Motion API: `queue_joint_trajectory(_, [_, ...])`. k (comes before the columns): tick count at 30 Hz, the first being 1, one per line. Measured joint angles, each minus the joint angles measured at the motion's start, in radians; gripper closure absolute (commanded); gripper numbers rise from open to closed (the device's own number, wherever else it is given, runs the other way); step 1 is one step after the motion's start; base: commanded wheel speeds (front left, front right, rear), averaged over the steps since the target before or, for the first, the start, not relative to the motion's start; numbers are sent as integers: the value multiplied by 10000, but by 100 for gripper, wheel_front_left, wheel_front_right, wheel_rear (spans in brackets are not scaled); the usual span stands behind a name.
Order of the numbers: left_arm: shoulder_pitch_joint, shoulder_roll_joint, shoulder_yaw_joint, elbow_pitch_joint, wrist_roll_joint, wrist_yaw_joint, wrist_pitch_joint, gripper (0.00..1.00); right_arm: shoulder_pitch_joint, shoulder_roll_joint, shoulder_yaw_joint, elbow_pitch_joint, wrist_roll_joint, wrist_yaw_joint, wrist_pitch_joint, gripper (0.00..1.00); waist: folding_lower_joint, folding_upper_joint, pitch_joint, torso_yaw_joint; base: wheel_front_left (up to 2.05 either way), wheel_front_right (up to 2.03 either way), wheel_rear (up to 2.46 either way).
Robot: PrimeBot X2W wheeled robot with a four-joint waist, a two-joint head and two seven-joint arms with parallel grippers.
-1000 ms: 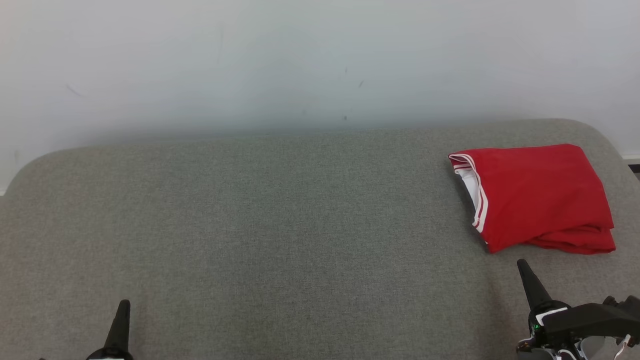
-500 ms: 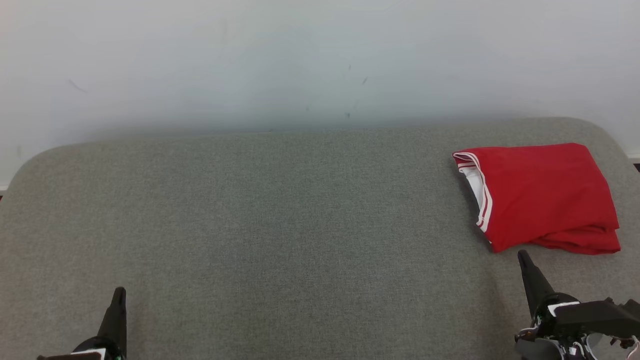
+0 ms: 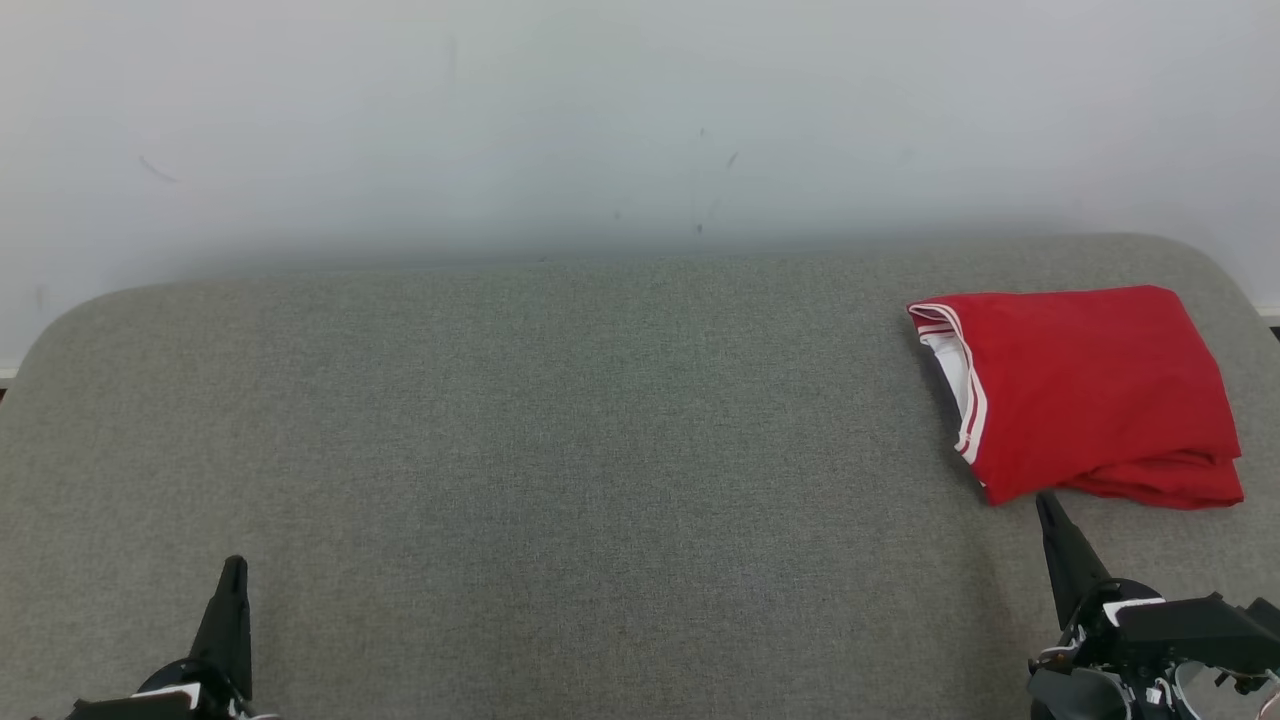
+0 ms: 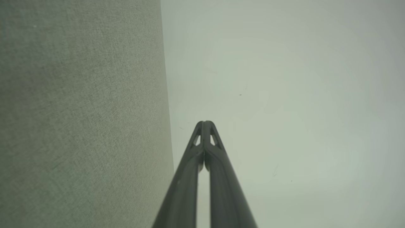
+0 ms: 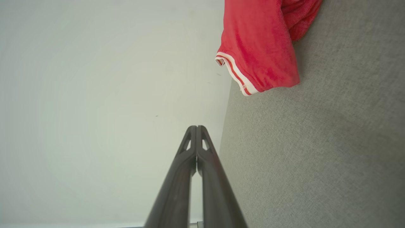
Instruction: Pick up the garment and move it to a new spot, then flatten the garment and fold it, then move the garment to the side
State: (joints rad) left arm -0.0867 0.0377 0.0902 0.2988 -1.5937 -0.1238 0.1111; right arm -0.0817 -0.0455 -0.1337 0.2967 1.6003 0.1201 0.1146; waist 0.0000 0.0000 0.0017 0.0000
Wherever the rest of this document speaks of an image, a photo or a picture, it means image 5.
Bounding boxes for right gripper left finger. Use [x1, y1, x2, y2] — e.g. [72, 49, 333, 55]
[144, 125, 197, 228]

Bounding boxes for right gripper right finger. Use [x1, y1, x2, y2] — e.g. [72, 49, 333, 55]
[196, 125, 249, 228]

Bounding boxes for grey fabric sofa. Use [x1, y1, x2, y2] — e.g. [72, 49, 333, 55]
[218, 0, 405, 228]

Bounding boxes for red jersey white sleeves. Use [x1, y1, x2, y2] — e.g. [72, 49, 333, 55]
[215, 0, 323, 96]

